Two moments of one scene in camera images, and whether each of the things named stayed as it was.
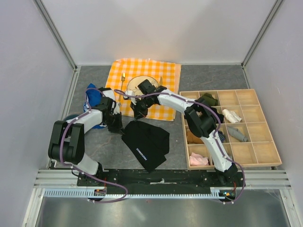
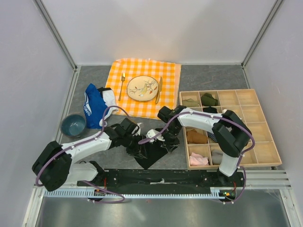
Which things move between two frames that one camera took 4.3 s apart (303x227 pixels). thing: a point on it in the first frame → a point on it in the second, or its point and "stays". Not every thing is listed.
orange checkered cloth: [167, 74] stays
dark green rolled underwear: [207, 99] stays
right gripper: [138, 113] → [170, 145]
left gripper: [118, 128] → [139, 150]
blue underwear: [93, 97] stays
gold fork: [123, 77] stays
